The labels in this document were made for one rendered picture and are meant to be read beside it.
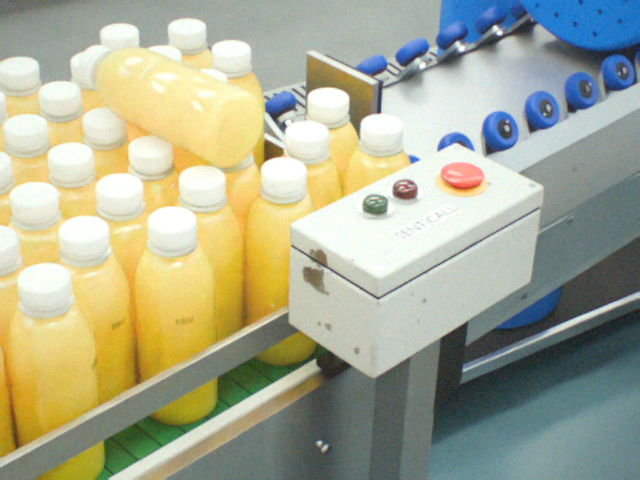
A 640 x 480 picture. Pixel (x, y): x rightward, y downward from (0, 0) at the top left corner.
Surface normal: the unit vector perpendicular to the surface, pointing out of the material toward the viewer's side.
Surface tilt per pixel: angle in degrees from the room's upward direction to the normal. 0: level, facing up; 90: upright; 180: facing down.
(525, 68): 0
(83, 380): 90
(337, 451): 90
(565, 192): 70
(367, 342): 90
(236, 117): 90
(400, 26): 0
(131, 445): 0
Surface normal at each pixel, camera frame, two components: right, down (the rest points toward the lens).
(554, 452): 0.03, -0.83
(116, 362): 0.64, 0.44
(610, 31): -0.72, 0.36
